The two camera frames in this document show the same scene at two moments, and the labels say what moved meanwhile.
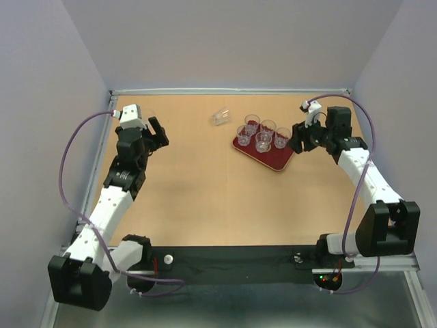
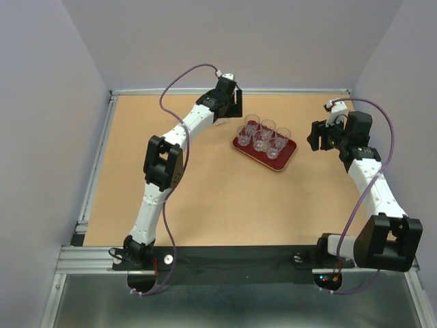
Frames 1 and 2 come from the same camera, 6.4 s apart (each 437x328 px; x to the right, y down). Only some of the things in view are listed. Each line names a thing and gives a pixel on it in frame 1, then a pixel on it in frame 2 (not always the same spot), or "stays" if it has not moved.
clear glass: [263, 139] stays
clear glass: [149, 113] -> [272, 148]
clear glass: [251, 121] stays
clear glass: [282, 136] stays
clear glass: [268, 126] stays
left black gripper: [159, 139] -> [235, 109]
